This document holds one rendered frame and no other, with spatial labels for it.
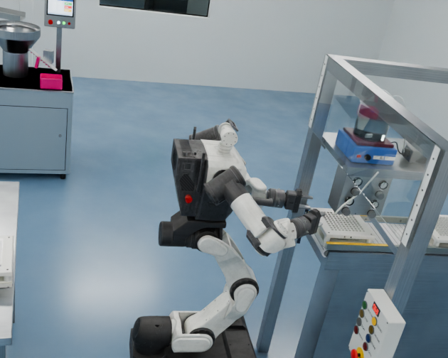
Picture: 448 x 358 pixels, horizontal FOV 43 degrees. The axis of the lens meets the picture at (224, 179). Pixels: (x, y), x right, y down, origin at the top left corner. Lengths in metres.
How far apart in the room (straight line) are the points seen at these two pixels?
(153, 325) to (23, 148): 2.24
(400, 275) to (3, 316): 1.34
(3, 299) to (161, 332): 0.93
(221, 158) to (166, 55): 5.09
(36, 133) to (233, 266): 2.38
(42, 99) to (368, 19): 5.03
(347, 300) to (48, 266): 1.89
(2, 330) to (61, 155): 2.75
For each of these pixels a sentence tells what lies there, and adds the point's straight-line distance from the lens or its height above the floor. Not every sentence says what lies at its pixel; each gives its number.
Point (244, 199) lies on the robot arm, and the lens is 2.19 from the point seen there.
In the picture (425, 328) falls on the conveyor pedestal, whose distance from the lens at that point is 3.31.
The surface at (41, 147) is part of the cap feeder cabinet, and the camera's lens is 4.67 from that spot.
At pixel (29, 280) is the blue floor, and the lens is 3.71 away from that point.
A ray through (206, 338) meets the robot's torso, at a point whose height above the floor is 0.32.
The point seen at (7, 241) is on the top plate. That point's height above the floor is 0.92.
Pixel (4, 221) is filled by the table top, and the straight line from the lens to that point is 2.67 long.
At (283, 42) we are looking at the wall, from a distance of 7.80.
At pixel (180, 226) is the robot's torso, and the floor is 0.94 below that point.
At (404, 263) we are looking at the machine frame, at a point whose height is 1.31.
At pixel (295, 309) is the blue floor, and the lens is 3.75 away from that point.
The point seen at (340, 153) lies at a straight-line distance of 2.36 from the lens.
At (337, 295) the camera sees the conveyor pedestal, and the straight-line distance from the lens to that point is 2.92.
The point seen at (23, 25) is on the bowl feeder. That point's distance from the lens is 4.85.
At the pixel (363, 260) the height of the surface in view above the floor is 0.85.
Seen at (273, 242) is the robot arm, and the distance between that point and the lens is 2.18.
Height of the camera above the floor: 2.25
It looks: 26 degrees down
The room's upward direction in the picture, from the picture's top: 10 degrees clockwise
